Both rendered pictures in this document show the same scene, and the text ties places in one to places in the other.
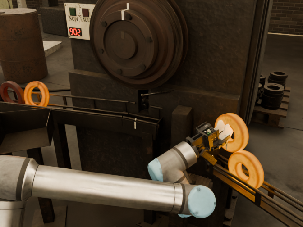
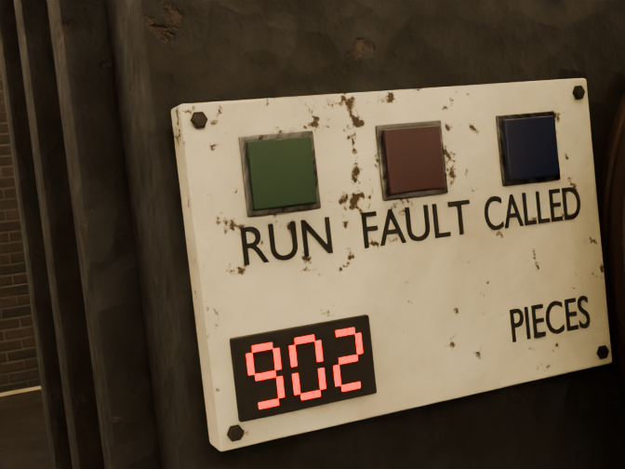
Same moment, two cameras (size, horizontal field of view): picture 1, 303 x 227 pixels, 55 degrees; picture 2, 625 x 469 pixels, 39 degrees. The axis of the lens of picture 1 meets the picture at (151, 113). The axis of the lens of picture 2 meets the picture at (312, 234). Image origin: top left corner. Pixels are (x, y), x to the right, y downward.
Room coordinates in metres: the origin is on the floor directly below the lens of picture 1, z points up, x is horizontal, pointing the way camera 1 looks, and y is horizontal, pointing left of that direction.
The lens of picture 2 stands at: (1.27, 0.74, 1.19)
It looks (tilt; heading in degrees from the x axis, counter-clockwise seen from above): 3 degrees down; 313
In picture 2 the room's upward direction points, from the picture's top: 6 degrees counter-clockwise
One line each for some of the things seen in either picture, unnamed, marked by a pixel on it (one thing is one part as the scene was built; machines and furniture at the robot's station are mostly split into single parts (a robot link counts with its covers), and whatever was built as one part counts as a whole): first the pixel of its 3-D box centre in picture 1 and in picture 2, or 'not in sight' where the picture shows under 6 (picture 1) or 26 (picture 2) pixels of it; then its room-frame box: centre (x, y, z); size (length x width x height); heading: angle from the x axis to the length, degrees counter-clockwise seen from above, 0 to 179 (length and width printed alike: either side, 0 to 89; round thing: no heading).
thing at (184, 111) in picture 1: (181, 130); not in sight; (1.26, -0.15, 0.68); 0.11 x 0.08 x 0.24; 156
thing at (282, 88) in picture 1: (232, 83); not in sight; (3.06, -0.91, 0.22); 1.20 x 0.81 x 0.44; 64
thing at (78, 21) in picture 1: (87, 22); (413, 247); (1.58, 0.34, 1.15); 0.26 x 0.02 x 0.18; 66
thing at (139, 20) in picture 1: (126, 44); not in sight; (1.25, 0.11, 1.11); 0.28 x 0.06 x 0.28; 66
